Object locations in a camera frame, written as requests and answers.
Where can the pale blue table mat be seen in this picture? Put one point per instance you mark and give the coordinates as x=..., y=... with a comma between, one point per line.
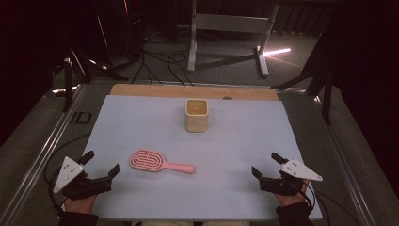
x=219, y=150

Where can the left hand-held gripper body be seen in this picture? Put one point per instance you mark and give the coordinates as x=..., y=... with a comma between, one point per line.
x=69, y=171

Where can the aluminium frame rail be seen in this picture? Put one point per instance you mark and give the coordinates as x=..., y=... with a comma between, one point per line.
x=345, y=163
x=47, y=150

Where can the dark equipment cabinet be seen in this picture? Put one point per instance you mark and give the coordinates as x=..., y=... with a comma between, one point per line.
x=125, y=28

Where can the dark curtain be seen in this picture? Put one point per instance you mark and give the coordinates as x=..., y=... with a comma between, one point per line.
x=28, y=56
x=370, y=78

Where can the pink hairbrush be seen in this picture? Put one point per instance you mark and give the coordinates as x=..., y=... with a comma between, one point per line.
x=147, y=160

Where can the wooden board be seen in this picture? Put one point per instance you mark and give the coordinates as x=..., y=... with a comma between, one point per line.
x=156, y=90

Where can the white metal stand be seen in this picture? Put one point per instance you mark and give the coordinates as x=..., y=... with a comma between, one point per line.
x=232, y=23

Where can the person's right hand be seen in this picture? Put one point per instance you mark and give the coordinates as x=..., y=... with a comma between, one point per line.
x=291, y=200

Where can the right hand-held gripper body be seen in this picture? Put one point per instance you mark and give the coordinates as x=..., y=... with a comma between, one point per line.
x=298, y=171

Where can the person's left hand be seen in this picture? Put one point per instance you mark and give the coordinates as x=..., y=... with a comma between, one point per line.
x=80, y=204

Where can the black tripod stand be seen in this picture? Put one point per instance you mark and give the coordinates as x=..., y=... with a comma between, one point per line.
x=67, y=84
x=327, y=94

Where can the beige square cup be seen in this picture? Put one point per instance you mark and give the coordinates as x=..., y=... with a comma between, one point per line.
x=196, y=121

